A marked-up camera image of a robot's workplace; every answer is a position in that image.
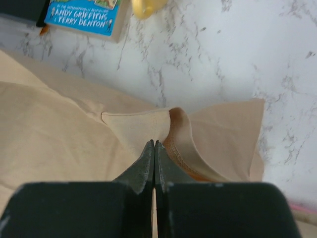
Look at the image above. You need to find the folded tan t shirt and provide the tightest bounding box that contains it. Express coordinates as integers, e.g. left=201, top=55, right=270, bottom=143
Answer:
left=292, top=210, right=317, bottom=238

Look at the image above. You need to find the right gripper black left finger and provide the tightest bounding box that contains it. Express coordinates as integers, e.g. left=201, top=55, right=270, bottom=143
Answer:
left=0, top=141, right=154, bottom=238

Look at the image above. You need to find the pink cube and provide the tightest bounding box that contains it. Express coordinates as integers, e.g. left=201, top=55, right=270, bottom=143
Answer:
left=289, top=203, right=317, bottom=215

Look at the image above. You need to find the black orange-edged notebook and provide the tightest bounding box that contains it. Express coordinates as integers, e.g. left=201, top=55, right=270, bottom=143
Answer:
left=0, top=0, right=50, bottom=35

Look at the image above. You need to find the beige t shirt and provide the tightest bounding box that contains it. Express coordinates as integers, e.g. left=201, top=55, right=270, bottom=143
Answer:
left=0, top=48, right=265, bottom=238

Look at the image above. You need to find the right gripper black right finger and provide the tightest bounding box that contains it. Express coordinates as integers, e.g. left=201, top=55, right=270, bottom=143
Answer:
left=154, top=142, right=300, bottom=238

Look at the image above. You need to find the blue treehouse book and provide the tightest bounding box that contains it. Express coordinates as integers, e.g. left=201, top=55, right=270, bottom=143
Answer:
left=44, top=0, right=131, bottom=43

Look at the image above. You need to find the yellow mug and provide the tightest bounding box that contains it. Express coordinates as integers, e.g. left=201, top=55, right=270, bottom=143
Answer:
left=131, top=0, right=168, bottom=19

